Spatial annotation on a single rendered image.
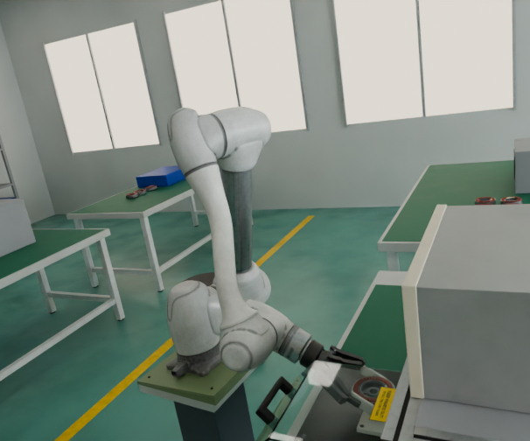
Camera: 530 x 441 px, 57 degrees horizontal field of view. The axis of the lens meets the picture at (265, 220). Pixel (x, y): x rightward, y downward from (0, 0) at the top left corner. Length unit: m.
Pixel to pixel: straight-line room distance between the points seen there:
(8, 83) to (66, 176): 1.62
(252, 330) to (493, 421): 0.56
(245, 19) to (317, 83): 1.15
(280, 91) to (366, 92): 1.05
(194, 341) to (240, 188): 0.52
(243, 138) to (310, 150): 4.60
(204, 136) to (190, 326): 0.62
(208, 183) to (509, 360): 0.85
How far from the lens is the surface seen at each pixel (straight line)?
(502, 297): 0.79
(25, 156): 8.71
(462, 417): 0.87
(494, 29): 5.53
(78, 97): 7.94
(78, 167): 8.26
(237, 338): 1.16
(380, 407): 0.96
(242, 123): 1.43
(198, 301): 1.62
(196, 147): 1.35
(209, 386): 1.60
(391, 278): 2.20
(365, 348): 1.72
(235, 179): 1.50
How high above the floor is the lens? 1.66
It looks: 16 degrees down
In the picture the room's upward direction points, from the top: 9 degrees counter-clockwise
